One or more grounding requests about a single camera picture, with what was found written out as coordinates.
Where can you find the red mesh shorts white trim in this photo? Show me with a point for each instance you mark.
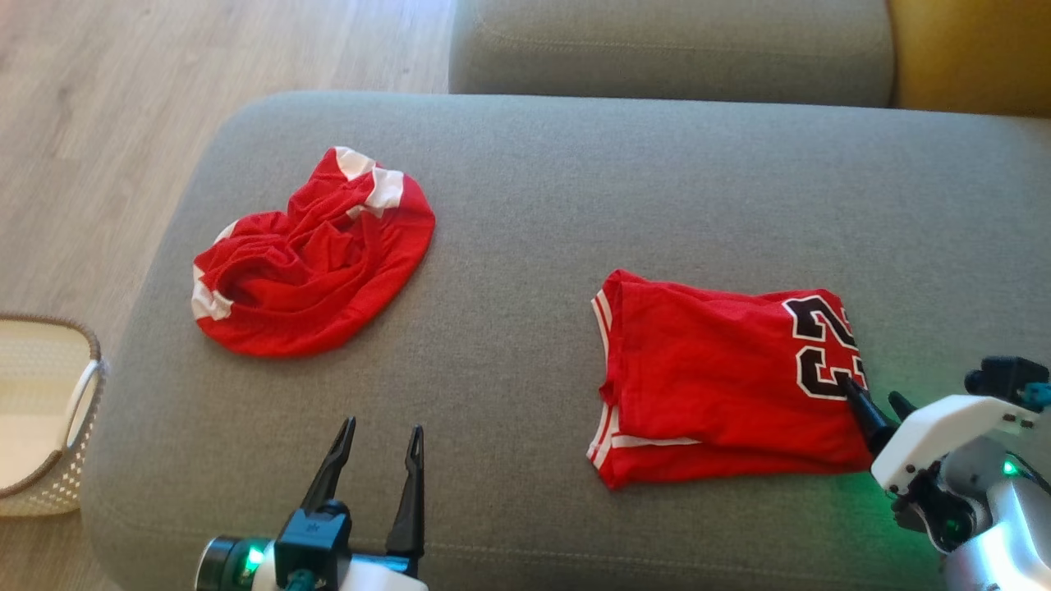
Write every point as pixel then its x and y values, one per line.
pixel 312 271

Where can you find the right teal camera connector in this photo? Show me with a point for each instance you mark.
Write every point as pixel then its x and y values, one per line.
pixel 1039 396

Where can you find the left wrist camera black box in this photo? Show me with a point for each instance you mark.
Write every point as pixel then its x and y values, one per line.
pixel 314 538

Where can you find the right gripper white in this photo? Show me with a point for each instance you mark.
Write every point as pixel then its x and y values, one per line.
pixel 936 435

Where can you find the red basketball jersey white sleeves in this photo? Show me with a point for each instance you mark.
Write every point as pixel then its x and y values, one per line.
pixel 714 386

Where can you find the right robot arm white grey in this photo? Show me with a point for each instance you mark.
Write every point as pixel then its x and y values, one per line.
pixel 1010 533

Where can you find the yellow sofa cushion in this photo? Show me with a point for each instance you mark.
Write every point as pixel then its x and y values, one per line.
pixel 977 53

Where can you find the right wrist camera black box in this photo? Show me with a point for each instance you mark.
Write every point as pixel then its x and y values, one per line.
pixel 1006 377

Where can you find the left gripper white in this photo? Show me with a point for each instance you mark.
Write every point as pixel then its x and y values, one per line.
pixel 238 566

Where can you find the teal camera connector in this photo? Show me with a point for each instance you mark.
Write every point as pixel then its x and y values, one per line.
pixel 1039 396
pixel 300 581

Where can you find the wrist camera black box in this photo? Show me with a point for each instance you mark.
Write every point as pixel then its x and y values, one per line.
pixel 314 538
pixel 1006 377

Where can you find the grey sofa back cushion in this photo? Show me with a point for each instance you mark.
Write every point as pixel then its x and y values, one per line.
pixel 673 49

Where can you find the left teal camera connector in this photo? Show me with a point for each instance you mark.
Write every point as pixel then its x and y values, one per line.
pixel 300 581

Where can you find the grey sofa seat cushion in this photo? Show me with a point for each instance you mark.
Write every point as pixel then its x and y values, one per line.
pixel 525 345

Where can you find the cream woven laundry basket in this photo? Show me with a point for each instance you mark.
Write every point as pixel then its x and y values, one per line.
pixel 41 402

